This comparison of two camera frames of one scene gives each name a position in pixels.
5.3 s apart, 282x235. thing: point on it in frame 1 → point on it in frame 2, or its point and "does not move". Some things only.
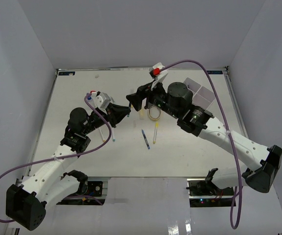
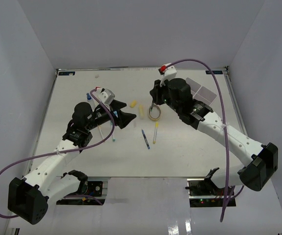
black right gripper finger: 136,99 → 156,92
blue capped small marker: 89,96 does not move
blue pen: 145,139 does not move
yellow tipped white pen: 155,131 does not move
